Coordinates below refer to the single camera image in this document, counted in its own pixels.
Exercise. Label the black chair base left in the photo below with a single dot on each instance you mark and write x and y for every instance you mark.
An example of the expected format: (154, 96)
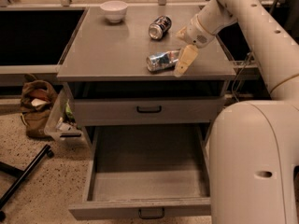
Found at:
(20, 175)

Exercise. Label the closed grey upper drawer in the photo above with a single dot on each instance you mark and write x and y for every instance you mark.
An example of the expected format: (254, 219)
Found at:
(102, 112)

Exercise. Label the grey drawer cabinet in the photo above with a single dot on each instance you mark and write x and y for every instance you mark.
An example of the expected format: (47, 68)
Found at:
(108, 61)

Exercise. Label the white ceramic bowl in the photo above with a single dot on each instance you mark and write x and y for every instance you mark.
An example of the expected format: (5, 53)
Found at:
(114, 11)

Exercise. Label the brown paper bag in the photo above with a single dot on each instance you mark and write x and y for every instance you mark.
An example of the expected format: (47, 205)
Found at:
(37, 100)

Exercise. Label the open grey drawer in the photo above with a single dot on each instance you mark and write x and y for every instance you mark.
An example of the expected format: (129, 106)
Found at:
(146, 172)

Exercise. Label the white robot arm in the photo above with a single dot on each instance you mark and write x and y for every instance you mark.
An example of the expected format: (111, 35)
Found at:
(253, 145)

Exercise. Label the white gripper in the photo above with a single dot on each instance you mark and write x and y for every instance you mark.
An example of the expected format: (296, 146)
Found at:
(197, 32)

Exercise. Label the clear plastic bin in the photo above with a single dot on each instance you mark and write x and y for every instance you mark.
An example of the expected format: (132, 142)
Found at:
(58, 127)

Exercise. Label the silver blue redbull can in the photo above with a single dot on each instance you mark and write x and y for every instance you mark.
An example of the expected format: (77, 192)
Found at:
(162, 60)

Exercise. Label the dark soda can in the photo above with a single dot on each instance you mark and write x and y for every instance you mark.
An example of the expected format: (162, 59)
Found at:
(159, 27)

